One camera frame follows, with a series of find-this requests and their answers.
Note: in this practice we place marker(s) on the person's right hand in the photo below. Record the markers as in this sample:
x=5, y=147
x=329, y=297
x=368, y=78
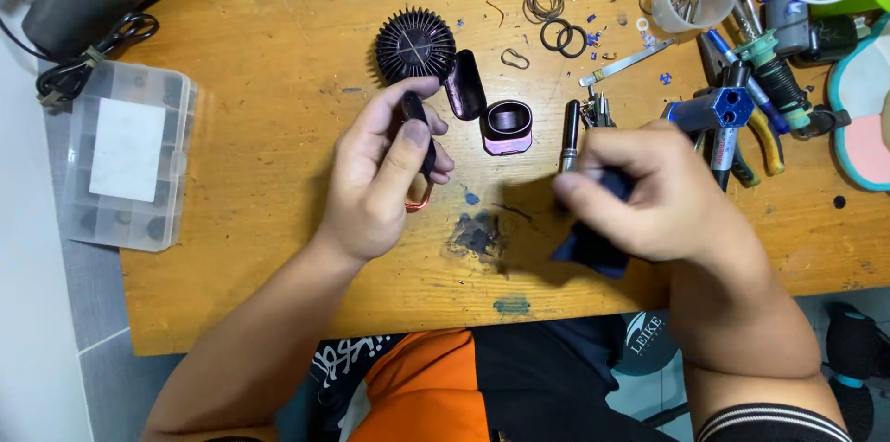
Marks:
x=681, y=205

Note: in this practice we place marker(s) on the person's left hand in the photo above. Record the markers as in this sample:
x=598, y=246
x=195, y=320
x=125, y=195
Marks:
x=361, y=198

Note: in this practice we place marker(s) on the dark blue cloth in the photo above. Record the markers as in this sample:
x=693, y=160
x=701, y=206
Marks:
x=594, y=247

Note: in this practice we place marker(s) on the black strip with copper loop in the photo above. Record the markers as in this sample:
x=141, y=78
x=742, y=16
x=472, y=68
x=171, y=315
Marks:
x=416, y=108

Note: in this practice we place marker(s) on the black marker with red label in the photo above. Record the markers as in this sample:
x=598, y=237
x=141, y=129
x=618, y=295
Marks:
x=723, y=150

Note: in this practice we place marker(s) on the blue bit holder block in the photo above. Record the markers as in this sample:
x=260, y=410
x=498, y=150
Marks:
x=716, y=108

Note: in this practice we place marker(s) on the bunch of screwdriver bits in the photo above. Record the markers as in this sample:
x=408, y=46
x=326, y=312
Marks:
x=598, y=111

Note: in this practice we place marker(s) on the blue pen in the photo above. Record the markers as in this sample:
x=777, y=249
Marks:
x=754, y=94

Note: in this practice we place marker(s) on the metal tweezers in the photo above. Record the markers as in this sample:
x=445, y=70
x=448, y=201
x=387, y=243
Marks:
x=626, y=63

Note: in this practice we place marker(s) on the pink fan base cap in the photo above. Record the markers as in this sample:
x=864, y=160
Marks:
x=507, y=136

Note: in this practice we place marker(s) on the black round fan head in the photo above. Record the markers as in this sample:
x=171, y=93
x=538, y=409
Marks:
x=415, y=45

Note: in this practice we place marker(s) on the soldering iron with green collar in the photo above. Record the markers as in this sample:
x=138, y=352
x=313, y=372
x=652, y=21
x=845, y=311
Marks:
x=775, y=73

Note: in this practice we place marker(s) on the teal and pink pad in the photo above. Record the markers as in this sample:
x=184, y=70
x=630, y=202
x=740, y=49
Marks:
x=862, y=129

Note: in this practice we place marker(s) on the person's orange black shirt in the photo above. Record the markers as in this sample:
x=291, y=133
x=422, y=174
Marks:
x=431, y=393

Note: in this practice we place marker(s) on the grey glue bottle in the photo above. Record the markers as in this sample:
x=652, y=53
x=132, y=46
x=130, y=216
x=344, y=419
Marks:
x=786, y=17

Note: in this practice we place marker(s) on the black and teal chair leg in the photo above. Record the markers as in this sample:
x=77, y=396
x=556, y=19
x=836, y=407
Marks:
x=855, y=351

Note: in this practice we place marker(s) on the clear plastic organizer box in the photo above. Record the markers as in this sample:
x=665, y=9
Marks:
x=129, y=150

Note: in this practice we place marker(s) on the coil of brown rubber bands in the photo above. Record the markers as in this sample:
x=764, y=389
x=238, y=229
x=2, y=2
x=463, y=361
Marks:
x=530, y=4

